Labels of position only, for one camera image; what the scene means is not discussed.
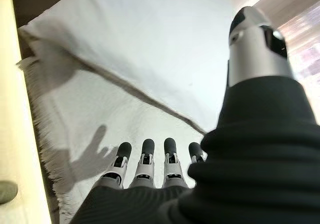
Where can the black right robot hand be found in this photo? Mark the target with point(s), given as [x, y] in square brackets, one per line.
[250, 171]

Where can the white duvet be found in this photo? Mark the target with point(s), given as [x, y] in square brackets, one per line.
[140, 49]

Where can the bed mattress with white cover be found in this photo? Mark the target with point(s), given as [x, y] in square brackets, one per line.
[82, 119]

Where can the brown upholstered bed frame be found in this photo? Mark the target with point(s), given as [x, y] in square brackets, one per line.
[27, 4]

